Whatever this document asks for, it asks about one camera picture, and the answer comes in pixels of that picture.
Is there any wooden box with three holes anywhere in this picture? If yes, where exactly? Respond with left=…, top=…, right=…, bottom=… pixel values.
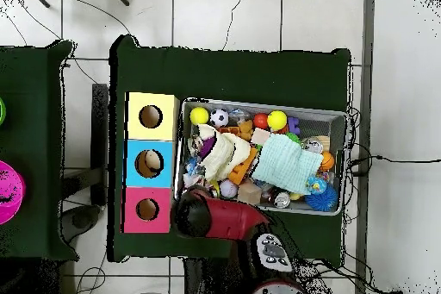
left=122, top=91, right=181, bottom=234

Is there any grey mesh bin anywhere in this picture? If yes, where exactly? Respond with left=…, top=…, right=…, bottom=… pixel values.
left=173, top=97, right=348, bottom=216

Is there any cream cloth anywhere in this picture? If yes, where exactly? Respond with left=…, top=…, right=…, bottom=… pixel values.
left=188, top=122, right=252, bottom=182

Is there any small soccer ball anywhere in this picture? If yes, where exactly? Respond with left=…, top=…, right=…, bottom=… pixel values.
left=209, top=108, right=230, bottom=128

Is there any yellow ball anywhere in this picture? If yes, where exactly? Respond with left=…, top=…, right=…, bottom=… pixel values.
left=266, top=109, right=288, bottom=132
left=189, top=106, right=210, bottom=126

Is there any small red ball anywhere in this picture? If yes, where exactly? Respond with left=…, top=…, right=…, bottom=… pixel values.
left=252, top=113, right=270, bottom=130

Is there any wooden cube block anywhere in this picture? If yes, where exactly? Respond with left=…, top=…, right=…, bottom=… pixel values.
left=237, top=178, right=263, bottom=206

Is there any mint green cloth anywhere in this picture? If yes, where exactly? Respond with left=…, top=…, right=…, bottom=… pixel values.
left=251, top=133, right=325, bottom=196

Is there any globe print ball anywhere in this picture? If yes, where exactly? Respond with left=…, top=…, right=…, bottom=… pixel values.
left=306, top=175, right=327, bottom=196

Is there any small orange basketball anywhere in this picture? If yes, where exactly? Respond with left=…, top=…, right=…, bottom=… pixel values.
left=318, top=150, right=336, bottom=172

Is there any blue spiky ball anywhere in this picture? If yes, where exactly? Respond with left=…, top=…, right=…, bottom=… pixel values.
left=303, top=185, right=339, bottom=213

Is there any grey floor base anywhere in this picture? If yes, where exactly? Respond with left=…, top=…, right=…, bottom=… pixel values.
left=60, top=203, right=102, bottom=243

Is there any dark green side table cloth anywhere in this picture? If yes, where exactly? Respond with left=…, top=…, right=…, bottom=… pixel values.
left=0, top=39, right=79, bottom=261

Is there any pink plastic bowl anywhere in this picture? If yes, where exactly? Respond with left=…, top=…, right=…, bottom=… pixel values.
left=0, top=160, right=28, bottom=226

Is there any black frame between tables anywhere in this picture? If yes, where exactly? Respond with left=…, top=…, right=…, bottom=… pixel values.
left=90, top=83, right=109, bottom=207

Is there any thin black floor wire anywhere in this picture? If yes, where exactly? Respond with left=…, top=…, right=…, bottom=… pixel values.
left=221, top=0, right=251, bottom=52

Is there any black power cable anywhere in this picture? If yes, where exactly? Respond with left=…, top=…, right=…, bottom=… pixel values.
left=347, top=153, right=441, bottom=178

